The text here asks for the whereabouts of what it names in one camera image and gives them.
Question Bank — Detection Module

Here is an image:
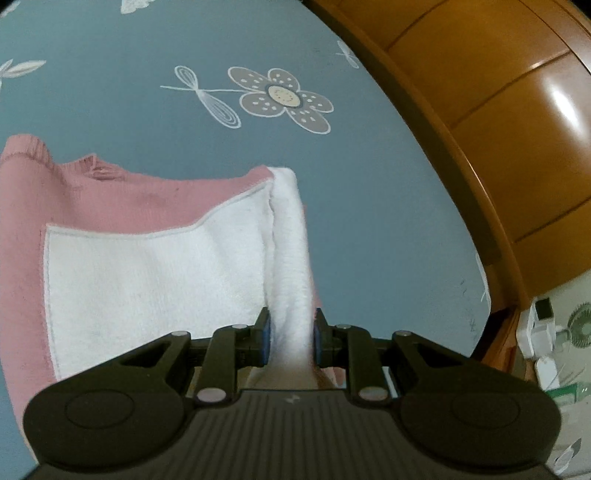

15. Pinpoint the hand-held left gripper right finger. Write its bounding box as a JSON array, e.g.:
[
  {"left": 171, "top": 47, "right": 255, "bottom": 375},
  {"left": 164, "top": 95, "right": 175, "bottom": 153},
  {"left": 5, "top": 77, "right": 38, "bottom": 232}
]
[{"left": 313, "top": 308, "right": 490, "bottom": 407}]

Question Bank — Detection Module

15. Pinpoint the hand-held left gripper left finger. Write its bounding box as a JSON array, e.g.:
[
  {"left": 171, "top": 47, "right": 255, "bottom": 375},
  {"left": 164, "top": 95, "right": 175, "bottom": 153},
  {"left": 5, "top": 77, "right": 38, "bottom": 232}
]
[{"left": 99, "top": 307, "right": 271, "bottom": 407}]

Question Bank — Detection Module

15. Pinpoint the pink and white sweater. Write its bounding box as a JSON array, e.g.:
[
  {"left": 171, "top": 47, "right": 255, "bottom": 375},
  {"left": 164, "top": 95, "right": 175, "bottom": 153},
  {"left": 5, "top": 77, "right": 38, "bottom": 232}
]
[{"left": 0, "top": 134, "right": 348, "bottom": 416}]

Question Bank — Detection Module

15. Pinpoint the bed with floral grey-blue sheet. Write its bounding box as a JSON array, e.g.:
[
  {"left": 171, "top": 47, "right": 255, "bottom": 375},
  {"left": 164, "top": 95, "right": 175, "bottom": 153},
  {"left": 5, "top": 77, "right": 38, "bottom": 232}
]
[{"left": 0, "top": 0, "right": 493, "bottom": 480}]

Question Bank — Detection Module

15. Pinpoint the white plastic device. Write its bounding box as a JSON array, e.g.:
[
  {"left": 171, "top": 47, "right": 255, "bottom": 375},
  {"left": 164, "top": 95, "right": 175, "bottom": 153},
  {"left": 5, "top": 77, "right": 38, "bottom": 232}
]
[{"left": 517, "top": 298, "right": 568, "bottom": 359}]

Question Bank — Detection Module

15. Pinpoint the white and green box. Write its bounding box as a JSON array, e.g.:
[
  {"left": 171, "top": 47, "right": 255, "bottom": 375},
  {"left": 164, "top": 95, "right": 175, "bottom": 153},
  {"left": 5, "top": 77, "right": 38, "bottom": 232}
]
[{"left": 545, "top": 383, "right": 591, "bottom": 412}]

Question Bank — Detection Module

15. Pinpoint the small green desk fan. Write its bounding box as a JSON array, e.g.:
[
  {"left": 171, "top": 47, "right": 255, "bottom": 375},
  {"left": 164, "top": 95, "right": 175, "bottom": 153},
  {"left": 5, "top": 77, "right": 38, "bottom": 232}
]
[{"left": 561, "top": 302, "right": 591, "bottom": 354}]

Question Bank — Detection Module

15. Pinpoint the wooden headboard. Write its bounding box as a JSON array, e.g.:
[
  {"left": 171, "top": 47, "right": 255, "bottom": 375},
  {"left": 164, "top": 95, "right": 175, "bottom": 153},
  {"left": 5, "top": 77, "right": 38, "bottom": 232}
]
[{"left": 302, "top": 0, "right": 591, "bottom": 385}]

